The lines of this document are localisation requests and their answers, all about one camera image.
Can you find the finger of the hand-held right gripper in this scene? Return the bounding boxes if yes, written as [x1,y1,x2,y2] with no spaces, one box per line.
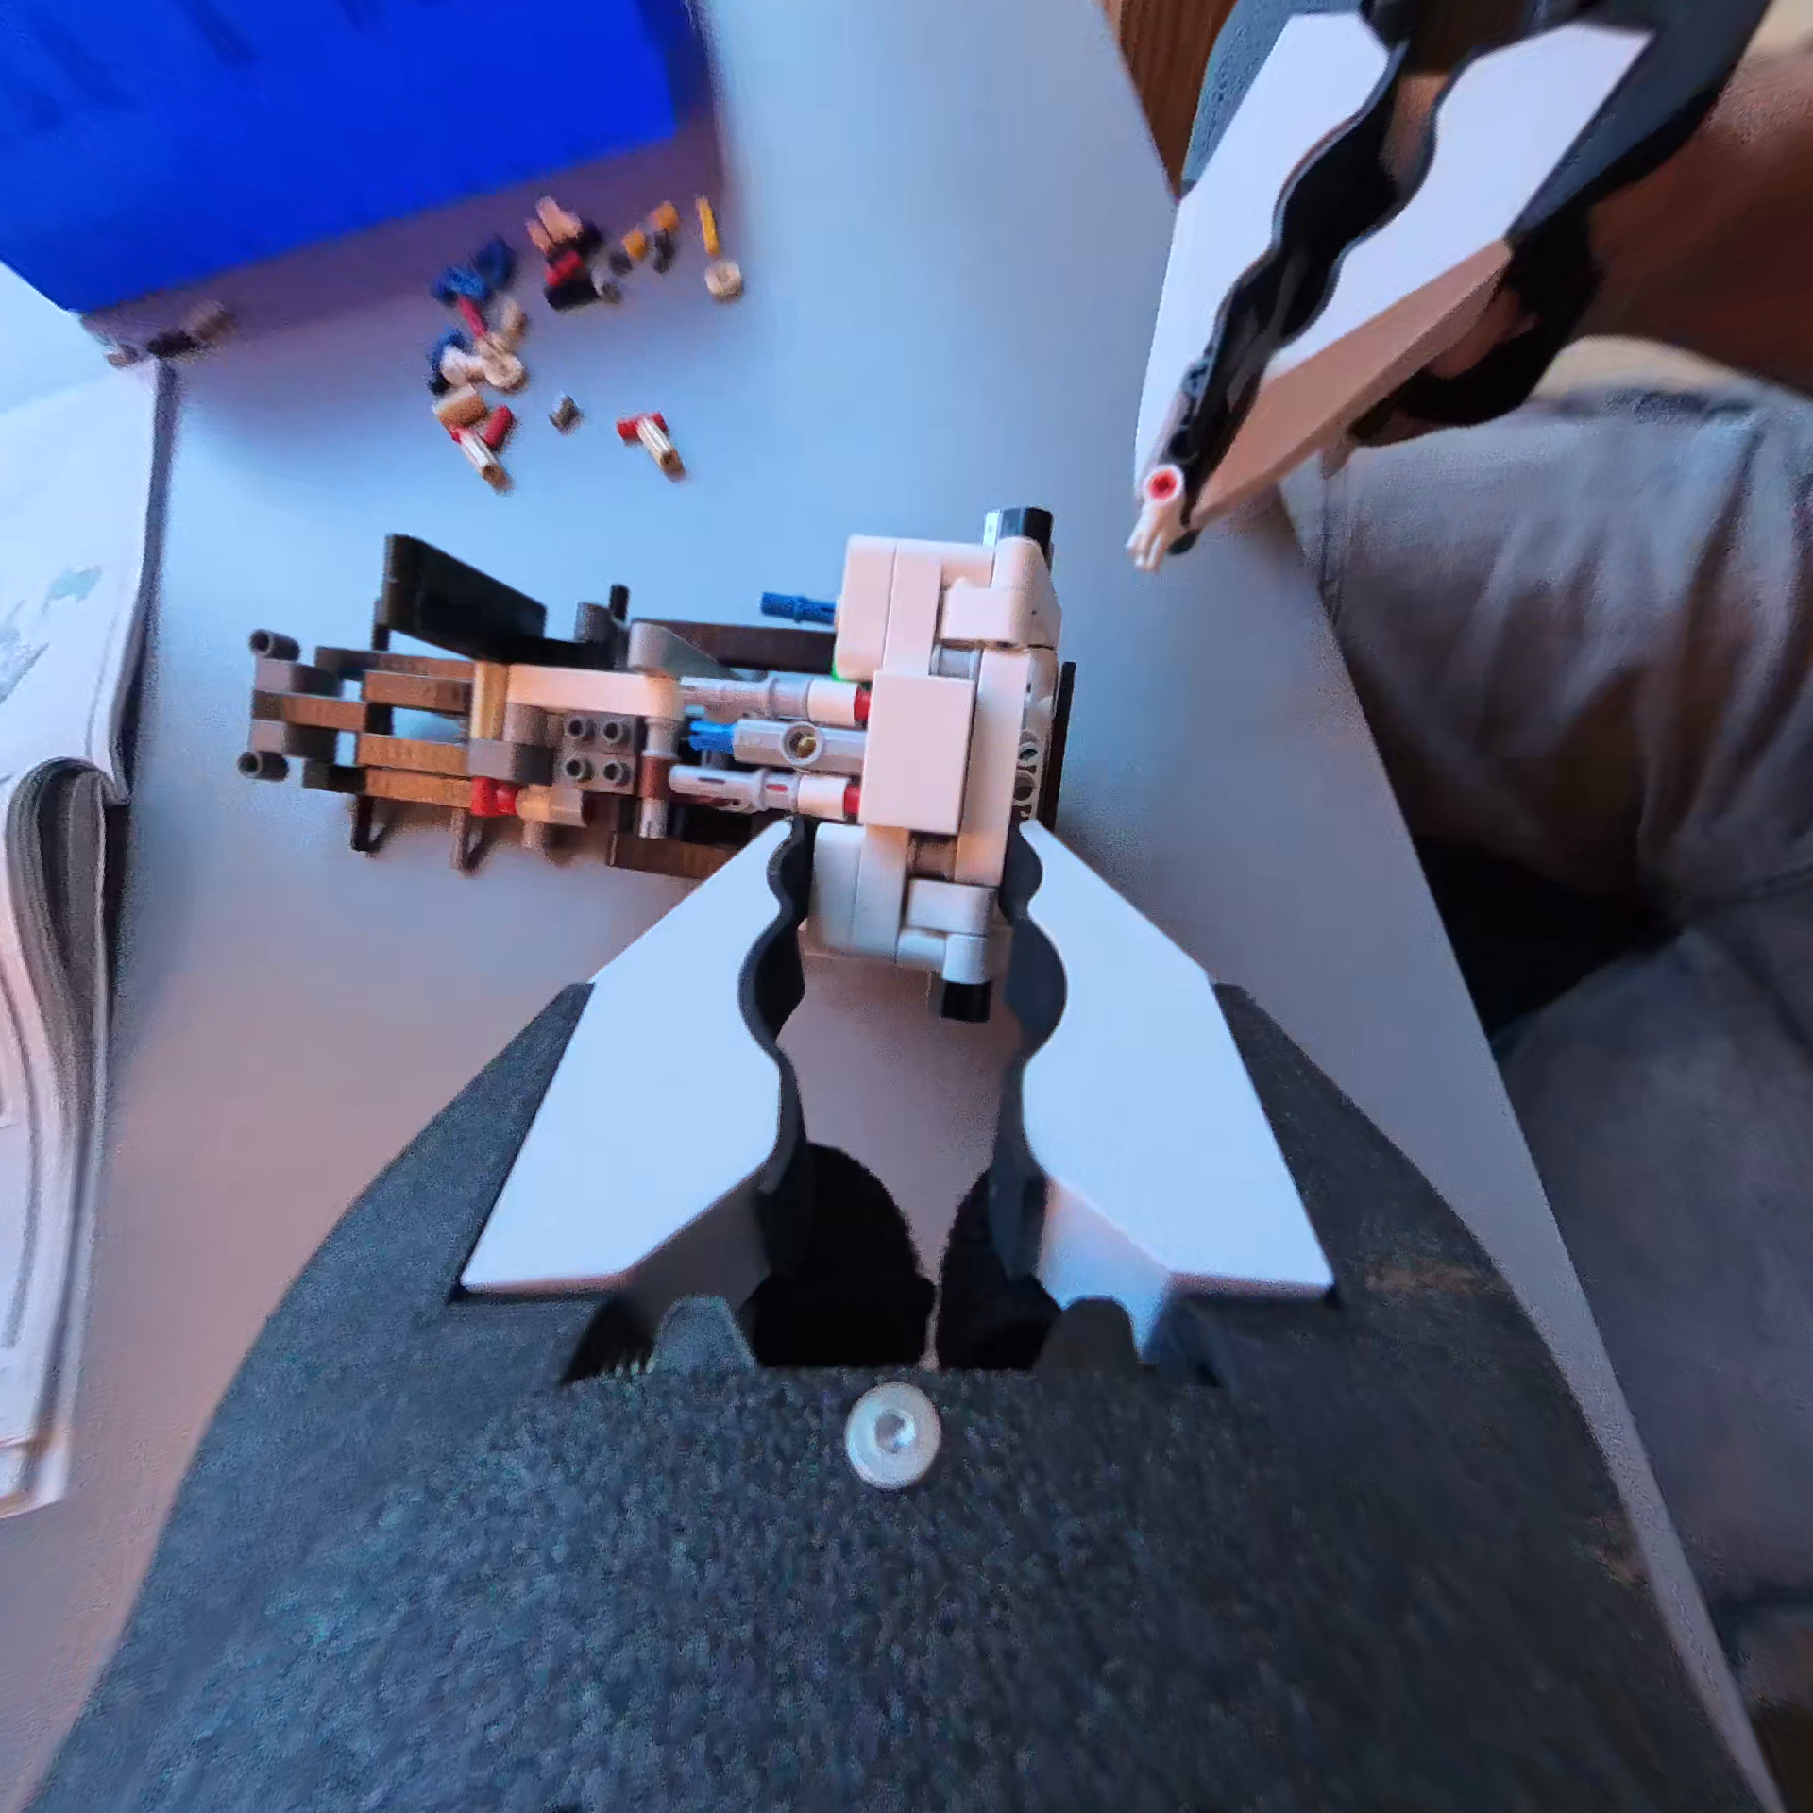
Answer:
[1134,11,1402,495]
[1201,28,1663,527]

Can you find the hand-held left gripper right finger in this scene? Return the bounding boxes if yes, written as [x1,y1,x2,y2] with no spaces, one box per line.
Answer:
[996,817,1340,1360]

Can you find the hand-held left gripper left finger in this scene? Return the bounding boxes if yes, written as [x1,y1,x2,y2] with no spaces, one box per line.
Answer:
[459,817,807,1301]

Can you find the white and red lego connector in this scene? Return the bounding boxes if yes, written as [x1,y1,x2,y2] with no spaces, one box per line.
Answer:
[1123,458,1199,579]

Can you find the white black lego truck model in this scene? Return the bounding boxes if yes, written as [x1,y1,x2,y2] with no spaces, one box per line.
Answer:
[237,502,1079,1026]

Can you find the pile of small colourful lego pieces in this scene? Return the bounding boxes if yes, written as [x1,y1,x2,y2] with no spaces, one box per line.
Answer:
[426,190,753,495]

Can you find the lego instruction booklet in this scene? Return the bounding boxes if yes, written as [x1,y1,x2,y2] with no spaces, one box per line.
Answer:
[0,262,183,1520]

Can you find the person's right hand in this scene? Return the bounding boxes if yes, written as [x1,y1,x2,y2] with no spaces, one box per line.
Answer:
[1541,53,1813,358]

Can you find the person's grey jeans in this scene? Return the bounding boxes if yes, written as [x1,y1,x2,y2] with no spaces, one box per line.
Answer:
[1282,360,1813,1700]

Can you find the blue plastic bin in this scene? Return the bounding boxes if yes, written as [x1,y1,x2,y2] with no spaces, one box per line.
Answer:
[0,0,715,317]

